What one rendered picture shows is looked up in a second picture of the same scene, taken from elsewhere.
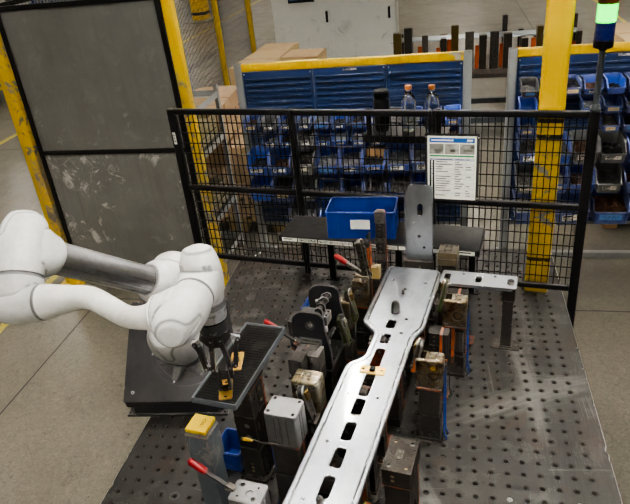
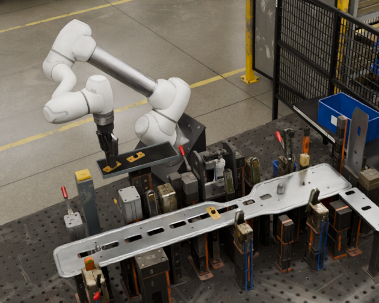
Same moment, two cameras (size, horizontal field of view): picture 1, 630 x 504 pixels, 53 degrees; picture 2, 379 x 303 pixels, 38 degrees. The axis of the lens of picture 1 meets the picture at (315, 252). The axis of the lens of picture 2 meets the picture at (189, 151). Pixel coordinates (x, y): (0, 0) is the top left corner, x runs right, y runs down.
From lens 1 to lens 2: 1.54 m
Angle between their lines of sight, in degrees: 41
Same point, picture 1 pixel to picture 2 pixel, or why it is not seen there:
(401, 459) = (147, 260)
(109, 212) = not seen: hidden behind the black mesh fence
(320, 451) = (131, 229)
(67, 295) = (62, 74)
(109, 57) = not seen: outside the picture
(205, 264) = (92, 88)
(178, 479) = (113, 208)
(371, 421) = (171, 235)
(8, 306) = (46, 68)
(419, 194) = (360, 118)
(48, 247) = (79, 45)
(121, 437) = not seen: hidden behind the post
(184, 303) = (60, 102)
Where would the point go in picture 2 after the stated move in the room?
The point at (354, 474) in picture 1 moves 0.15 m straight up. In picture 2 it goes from (127, 250) to (123, 223)
